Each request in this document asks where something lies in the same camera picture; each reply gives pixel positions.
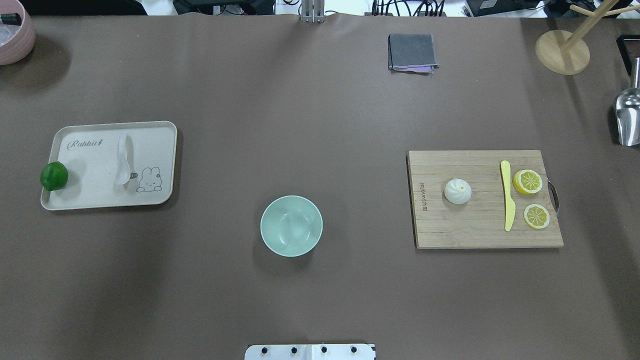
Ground white steamed bun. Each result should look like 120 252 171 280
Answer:
443 178 473 205

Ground white ceramic spoon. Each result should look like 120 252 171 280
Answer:
114 134 132 186

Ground mint green bowl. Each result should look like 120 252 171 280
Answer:
259 194 324 258

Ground pink ribbed bowl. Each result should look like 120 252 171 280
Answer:
0 0 37 66

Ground grey folded cloth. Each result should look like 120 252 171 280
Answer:
387 33 441 75

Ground bamboo cutting board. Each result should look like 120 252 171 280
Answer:
407 149 563 249

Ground yellow plastic knife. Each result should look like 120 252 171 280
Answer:
500 160 516 232

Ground thick lemon half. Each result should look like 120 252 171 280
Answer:
512 169 544 195

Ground thin lemon slice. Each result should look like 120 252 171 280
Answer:
523 203 551 230

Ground cream rabbit tray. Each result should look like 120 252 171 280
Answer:
40 121 178 211

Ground green lime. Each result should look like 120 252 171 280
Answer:
39 161 69 192

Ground wooden mug tree stand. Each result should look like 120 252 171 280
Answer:
534 0 640 76

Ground metal scoop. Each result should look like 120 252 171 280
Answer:
615 58 640 147

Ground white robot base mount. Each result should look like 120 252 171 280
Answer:
244 343 377 360

